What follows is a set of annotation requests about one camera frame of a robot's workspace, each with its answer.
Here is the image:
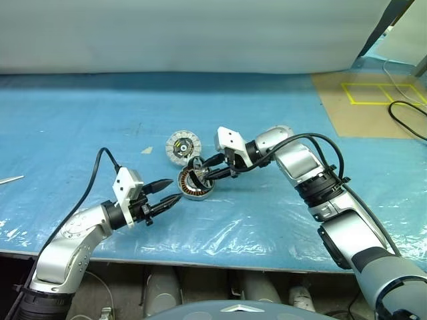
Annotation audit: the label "thin white cable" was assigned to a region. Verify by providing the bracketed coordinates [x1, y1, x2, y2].
[382, 59, 427, 107]

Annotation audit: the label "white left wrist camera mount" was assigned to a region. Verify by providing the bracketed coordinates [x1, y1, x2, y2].
[112, 167, 145, 229]

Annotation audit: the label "thin white wire under table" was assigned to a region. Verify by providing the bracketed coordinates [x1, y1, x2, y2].
[83, 270, 116, 313]

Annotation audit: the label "brown cardboard sheet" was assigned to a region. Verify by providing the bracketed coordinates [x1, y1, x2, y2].
[312, 72, 427, 138]

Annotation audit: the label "white magnet rotor disc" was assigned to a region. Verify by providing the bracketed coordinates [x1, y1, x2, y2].
[165, 130, 202, 167]

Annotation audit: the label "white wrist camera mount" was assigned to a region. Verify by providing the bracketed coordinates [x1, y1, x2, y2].
[112, 167, 145, 229]
[213, 126, 254, 167]

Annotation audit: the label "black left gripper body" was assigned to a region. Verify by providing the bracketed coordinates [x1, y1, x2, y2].
[128, 193, 155, 227]

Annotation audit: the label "white side panel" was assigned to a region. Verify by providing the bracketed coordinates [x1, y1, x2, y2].
[375, 0, 427, 66]

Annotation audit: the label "white rounded lump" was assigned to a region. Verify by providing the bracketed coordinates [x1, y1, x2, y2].
[288, 285, 316, 313]

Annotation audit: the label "silver motor housing copper windings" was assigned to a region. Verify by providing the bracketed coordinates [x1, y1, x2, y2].
[175, 165, 217, 201]

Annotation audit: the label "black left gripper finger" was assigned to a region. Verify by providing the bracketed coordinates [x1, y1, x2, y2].
[150, 193, 183, 217]
[142, 179, 174, 197]

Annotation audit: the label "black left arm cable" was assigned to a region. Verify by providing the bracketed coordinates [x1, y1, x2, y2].
[31, 148, 121, 267]

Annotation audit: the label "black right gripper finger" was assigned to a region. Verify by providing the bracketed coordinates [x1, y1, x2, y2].
[201, 153, 228, 168]
[205, 167, 234, 181]

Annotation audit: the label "yellow tape rectangle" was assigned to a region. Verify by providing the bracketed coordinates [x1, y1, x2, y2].
[340, 83, 423, 106]

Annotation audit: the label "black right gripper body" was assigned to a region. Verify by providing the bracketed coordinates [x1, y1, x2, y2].
[222, 148, 246, 179]

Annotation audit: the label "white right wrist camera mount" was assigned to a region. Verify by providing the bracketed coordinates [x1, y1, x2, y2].
[213, 126, 254, 167]

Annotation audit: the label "grey robot torso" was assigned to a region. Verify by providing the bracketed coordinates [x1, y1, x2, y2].
[143, 299, 316, 320]

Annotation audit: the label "black cable on cardboard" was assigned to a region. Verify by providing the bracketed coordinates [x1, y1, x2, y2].
[388, 101, 427, 139]

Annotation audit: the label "white foam backdrop sheet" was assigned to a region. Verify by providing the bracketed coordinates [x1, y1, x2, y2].
[0, 0, 401, 76]

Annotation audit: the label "grey rounded cylinder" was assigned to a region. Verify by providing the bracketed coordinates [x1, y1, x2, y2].
[238, 269, 283, 304]
[145, 265, 183, 316]

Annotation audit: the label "blue plastic table cover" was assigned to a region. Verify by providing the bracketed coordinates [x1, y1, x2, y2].
[0, 55, 427, 274]

